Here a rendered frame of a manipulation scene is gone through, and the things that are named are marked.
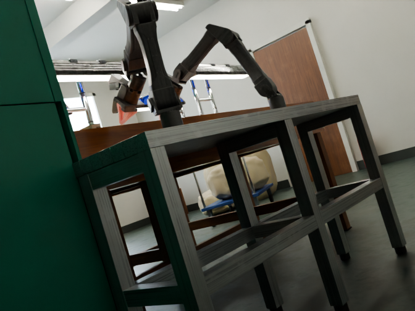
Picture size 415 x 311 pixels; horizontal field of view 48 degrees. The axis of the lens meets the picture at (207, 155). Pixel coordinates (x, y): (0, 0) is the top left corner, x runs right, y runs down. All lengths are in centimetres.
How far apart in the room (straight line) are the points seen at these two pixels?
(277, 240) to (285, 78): 555
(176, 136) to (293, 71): 565
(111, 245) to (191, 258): 26
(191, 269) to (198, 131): 34
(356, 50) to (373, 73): 37
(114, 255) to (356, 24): 548
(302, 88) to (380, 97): 105
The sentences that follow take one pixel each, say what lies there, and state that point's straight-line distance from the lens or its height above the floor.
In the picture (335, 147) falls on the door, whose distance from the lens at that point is 652.
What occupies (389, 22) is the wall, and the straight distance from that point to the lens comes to 624.
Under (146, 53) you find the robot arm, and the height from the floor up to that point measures 93.
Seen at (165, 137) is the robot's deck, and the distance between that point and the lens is 108.
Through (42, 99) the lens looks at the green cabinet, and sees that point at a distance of 129.
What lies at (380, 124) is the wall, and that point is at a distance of 630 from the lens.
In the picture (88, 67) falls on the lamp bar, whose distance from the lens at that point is 192.
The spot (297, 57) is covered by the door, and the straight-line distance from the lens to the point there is 667.
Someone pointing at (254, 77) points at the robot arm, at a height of 85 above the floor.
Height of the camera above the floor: 54
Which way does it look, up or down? 2 degrees up
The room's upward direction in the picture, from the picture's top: 17 degrees counter-clockwise
